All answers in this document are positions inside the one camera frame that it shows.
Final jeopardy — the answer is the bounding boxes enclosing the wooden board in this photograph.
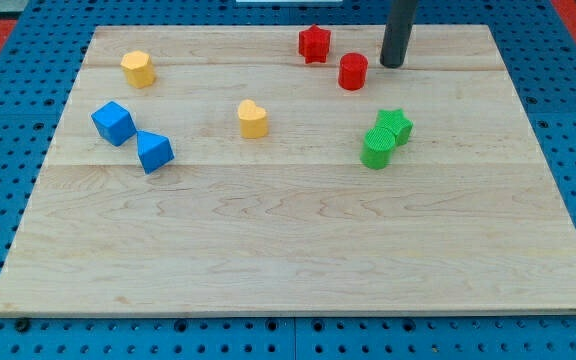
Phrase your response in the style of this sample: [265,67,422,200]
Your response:
[0,25,576,318]

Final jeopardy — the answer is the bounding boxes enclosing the red star block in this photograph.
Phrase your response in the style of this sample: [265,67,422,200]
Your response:
[298,24,332,64]

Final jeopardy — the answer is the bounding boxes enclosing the yellow heart block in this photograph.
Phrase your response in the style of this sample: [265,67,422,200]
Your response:
[237,99,269,139]

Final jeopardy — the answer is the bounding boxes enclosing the green star block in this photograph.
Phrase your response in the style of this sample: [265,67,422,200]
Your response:
[375,109,414,146]

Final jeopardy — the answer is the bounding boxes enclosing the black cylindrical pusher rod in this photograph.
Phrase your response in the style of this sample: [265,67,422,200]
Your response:
[380,0,418,68]

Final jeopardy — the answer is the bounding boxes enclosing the blue cube block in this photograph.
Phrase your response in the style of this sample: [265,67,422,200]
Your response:
[91,101,137,146]

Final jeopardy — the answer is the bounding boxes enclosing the blue triangle block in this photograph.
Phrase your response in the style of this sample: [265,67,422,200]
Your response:
[137,130,175,174]

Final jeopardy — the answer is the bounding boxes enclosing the yellow hexagon block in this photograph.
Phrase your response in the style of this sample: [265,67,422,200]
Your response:
[120,50,156,89]

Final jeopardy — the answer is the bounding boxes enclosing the red cylinder block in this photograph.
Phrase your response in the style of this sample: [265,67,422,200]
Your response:
[338,53,368,91]

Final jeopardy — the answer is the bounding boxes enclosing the green cylinder block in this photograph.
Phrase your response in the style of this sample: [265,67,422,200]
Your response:
[360,127,396,170]

